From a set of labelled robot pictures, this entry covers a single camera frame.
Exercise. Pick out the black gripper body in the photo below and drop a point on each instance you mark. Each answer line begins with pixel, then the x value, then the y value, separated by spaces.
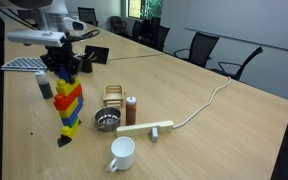
pixel 62 58

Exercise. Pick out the blue yellow red Lego stack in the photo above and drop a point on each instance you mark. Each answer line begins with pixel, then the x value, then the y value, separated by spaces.
pixel 67 95

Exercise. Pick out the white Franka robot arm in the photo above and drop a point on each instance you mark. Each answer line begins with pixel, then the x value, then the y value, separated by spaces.
pixel 47 13

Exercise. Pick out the yellow blue green Lego stack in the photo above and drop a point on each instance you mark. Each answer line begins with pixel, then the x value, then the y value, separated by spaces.
pixel 71 116

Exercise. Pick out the black pen cup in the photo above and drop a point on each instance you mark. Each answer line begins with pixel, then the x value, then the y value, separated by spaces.
pixel 86 65

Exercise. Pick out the dark brown sauce bottle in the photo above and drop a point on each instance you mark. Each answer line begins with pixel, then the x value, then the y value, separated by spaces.
pixel 45 87

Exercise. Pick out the black tablet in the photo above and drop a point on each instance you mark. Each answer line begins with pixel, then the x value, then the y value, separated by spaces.
pixel 97 54

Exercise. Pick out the grey grid panel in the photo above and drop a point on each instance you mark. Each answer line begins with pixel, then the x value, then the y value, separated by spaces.
pixel 22 64

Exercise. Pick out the small wooden crate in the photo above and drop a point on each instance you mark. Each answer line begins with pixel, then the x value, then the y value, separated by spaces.
pixel 113 96

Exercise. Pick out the black mesh office chair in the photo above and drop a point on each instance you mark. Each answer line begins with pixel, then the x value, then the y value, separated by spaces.
pixel 25 14
pixel 160 36
pixel 240 68
pixel 118 24
pixel 88 16
pixel 199 46
pixel 140 30

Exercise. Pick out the small metal bowl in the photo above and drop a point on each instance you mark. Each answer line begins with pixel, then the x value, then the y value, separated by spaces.
pixel 107 118

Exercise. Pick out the reddish brown sauce bottle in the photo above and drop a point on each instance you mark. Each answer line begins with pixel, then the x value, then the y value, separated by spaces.
pixel 131 113

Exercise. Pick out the white power strip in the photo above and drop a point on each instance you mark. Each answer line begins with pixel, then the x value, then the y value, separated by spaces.
pixel 140 128

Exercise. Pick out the white ceramic mug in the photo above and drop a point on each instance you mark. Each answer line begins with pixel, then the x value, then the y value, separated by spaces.
pixel 123 153

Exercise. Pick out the window with greenery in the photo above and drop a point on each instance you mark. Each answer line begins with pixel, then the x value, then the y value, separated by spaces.
pixel 145 8

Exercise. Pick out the white plug adapter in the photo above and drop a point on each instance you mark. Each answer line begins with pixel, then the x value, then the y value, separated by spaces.
pixel 154 134

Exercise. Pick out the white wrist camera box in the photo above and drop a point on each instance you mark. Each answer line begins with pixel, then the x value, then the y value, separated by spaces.
pixel 34 37

